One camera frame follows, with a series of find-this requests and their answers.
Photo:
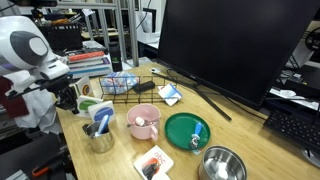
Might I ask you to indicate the steel cup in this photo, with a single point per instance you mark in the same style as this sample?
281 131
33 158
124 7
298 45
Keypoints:
99 142

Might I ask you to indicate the black keyboard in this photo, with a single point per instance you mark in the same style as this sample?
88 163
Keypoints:
295 129

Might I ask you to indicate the stack of books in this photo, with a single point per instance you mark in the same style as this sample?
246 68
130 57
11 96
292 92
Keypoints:
89 64

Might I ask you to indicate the black bottle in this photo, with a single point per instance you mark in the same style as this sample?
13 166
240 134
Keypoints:
115 55

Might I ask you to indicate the blue white spatula in cup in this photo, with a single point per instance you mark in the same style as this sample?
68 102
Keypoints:
102 126

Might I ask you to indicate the blue handled spoon on plate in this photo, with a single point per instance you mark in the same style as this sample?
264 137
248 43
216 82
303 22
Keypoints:
195 137

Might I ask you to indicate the white book blue hippo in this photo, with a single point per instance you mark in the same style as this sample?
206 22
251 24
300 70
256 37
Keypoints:
98 111

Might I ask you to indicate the large black monitor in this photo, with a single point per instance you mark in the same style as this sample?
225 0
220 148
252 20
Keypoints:
235 47

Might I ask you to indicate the white book with blue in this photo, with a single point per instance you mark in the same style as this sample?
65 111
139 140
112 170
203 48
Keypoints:
169 94

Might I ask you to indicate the abc book orange black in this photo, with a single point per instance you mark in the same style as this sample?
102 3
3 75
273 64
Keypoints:
154 164

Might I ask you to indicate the steel bowl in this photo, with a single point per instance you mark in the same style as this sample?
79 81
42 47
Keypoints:
221 163

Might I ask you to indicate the green plate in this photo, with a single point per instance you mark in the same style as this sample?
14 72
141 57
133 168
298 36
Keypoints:
180 126

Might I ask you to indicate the pink mug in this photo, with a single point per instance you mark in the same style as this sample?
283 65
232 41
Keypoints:
146 111

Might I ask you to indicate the spoon in pink mug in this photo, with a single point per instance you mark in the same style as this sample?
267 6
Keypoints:
142 122

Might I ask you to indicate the blue patterned plastic bag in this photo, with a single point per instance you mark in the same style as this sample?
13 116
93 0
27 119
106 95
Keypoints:
119 82

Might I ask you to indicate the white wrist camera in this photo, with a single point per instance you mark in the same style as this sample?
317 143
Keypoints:
21 83

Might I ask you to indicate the white book with green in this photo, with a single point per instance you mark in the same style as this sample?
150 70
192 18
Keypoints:
83 102

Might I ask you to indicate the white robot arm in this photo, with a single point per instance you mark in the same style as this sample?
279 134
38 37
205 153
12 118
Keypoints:
24 47

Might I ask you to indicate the black remote control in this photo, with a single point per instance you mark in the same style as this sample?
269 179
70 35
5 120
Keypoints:
139 88

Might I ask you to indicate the black wire book rack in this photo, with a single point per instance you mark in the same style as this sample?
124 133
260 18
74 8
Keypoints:
149 96

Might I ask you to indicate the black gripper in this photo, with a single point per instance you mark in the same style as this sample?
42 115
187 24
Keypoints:
64 92

